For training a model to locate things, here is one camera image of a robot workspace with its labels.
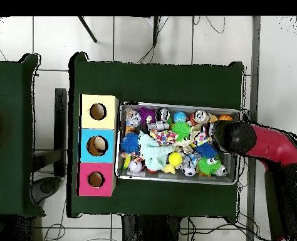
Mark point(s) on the white cloth with colourful dots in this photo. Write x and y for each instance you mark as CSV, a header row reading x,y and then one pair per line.
x,y
163,136

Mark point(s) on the clear plastic packet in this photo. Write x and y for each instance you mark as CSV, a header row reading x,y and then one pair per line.
x,y
133,118

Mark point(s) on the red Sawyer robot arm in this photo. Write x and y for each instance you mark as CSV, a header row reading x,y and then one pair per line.
x,y
271,145

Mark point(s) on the wooden box with three holes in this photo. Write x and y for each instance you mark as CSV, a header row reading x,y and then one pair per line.
x,y
84,190

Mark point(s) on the silver plastic toy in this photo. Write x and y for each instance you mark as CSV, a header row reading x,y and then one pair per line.
x,y
159,125

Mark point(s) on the mint green cloth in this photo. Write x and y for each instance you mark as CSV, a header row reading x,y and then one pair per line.
x,y
151,150

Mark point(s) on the purple spiky toy with eyes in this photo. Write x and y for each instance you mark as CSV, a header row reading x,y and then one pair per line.
x,y
146,114

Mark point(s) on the blue spiky rubber ball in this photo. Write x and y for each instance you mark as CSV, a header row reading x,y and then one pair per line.
x,y
130,142

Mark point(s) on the green spiky rubber ball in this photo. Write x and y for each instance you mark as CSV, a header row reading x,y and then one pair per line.
x,y
180,130

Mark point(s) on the blue globe ball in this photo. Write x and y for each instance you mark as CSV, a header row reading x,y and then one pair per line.
x,y
179,116

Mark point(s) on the white baseball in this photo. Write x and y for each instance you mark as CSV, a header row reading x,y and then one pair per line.
x,y
135,166

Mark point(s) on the dark green table cloth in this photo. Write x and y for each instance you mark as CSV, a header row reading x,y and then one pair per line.
x,y
10,175
158,82

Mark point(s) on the green spiky toy with eyes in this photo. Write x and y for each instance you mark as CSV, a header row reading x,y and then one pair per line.
x,y
208,164

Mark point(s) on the black upright panel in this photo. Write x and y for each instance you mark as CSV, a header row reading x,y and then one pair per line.
x,y
60,125

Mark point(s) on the black tripod leg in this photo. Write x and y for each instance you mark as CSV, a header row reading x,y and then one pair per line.
x,y
87,29
155,30

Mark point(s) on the grey round stand base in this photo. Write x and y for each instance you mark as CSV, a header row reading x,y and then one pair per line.
x,y
47,187

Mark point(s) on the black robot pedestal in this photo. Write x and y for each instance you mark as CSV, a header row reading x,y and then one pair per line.
x,y
143,228

